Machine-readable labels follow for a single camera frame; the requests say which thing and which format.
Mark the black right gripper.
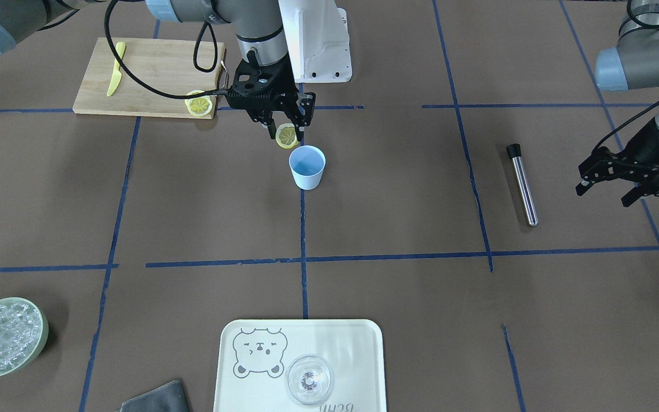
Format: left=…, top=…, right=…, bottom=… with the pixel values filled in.
left=227, top=50, right=316, bottom=143

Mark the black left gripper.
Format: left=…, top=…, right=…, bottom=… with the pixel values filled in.
left=575, top=120, right=659, bottom=208

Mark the yellow lemon half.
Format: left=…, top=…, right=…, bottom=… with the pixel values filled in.
left=274, top=123, right=300, bottom=149

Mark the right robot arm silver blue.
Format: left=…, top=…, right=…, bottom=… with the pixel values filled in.
left=0, top=1, right=316, bottom=142

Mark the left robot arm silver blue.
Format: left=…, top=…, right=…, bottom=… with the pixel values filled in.
left=575, top=1, right=659, bottom=208

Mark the light blue plastic cup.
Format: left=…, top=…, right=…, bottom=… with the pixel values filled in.
left=288, top=145, right=327, bottom=191

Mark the steel muddler black tip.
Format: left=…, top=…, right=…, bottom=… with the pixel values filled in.
left=506, top=143, right=539, bottom=227

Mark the bamboo cutting board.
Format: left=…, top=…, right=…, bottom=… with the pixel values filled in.
left=73, top=37, right=227, bottom=120

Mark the yellow plastic knife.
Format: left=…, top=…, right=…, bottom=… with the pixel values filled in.
left=106, top=41, right=126, bottom=97

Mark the cream bear serving tray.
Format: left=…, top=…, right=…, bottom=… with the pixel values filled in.
left=213, top=320, right=387, bottom=411

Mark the clear wine glass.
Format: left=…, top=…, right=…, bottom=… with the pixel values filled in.
left=286, top=354, right=334, bottom=406

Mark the grey folded cloth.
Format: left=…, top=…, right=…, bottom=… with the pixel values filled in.
left=118, top=380, right=190, bottom=411

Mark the green bowl of ice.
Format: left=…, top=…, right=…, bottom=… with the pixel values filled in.
left=0, top=297, right=49, bottom=377

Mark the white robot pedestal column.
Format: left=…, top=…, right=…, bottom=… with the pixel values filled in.
left=278, top=1, right=353, bottom=84

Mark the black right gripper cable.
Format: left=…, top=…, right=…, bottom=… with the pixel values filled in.
left=105, top=0, right=233, bottom=100

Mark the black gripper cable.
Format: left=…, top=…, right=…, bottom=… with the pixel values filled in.
left=590, top=74, right=659, bottom=158
left=105, top=0, right=233, bottom=100

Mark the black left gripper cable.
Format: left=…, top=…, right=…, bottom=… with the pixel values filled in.
left=590, top=74, right=659, bottom=158

